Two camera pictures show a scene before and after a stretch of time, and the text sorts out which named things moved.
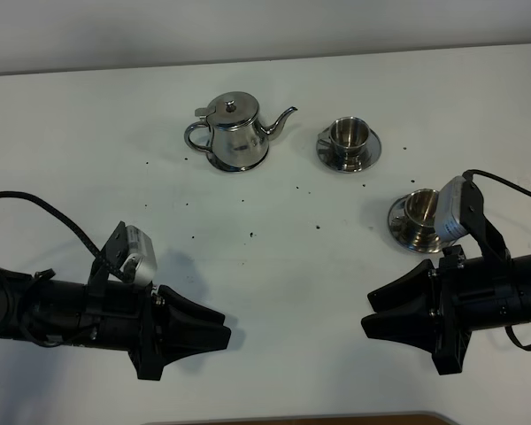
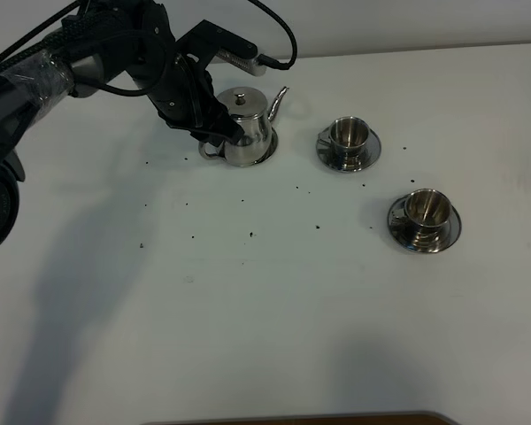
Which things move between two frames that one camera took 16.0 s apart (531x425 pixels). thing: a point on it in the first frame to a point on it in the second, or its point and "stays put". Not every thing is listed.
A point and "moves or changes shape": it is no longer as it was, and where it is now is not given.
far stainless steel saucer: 327,156 stays put
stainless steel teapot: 237,136 moves or changes shape
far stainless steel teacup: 348,135 stays put
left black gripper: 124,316 to 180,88
